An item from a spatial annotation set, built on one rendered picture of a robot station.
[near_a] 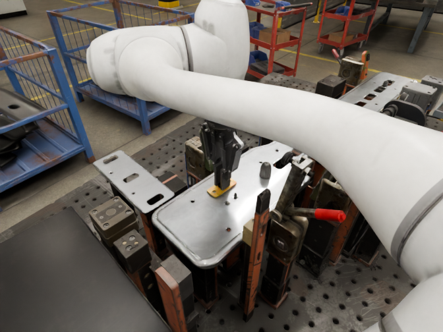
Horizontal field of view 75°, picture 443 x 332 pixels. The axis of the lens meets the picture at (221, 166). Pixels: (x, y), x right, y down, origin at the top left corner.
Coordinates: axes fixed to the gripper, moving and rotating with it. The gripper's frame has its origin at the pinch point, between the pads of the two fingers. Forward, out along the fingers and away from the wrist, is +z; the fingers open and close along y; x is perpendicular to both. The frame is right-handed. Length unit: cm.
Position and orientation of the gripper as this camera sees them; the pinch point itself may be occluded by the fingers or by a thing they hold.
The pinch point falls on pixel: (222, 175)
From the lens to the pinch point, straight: 76.1
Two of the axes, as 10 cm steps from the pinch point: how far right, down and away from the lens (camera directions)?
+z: 0.0, 7.7, 6.4
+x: 7.1, -4.5, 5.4
